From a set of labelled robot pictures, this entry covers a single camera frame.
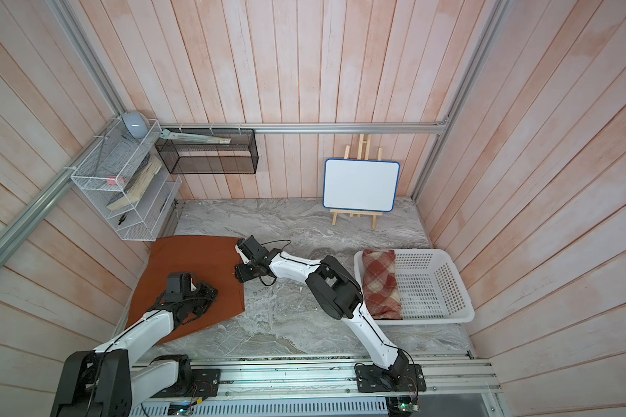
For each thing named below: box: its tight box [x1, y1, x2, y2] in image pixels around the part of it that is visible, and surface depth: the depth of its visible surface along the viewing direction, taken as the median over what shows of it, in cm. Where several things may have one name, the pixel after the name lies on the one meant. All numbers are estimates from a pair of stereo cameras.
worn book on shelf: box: [106, 153, 163, 212], surface depth 82 cm
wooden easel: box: [329, 133, 384, 229], surface depth 101 cm
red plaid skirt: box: [361, 249, 404, 321], surface depth 87 cm
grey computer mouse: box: [121, 110, 150, 139], surface depth 84 cm
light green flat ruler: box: [159, 128, 233, 144], surface depth 92 cm
